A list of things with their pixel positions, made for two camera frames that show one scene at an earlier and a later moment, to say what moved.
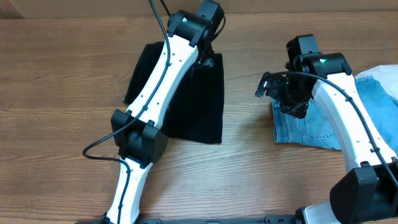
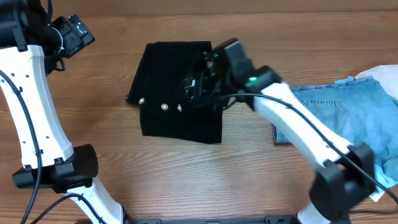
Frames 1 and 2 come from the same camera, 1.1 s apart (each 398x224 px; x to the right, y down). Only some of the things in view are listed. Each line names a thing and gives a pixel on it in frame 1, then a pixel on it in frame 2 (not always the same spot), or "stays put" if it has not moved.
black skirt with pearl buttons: (196, 112) stays put
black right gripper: (292, 106) to (193, 86)
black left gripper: (206, 61) to (78, 41)
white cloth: (387, 74) stays put
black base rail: (284, 219) stays put
